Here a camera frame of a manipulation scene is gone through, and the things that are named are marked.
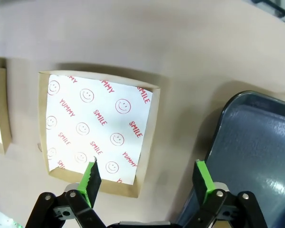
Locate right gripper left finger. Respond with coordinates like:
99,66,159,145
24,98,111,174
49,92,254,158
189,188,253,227
25,156,108,228

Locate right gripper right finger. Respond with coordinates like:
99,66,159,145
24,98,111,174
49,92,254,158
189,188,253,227
180,159,269,228

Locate brown cardboard food box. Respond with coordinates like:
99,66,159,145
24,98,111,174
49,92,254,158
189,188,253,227
0,57,13,155
37,69,162,199

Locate black plastic tray with handles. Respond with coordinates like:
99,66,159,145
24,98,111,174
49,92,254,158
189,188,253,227
175,90,285,228

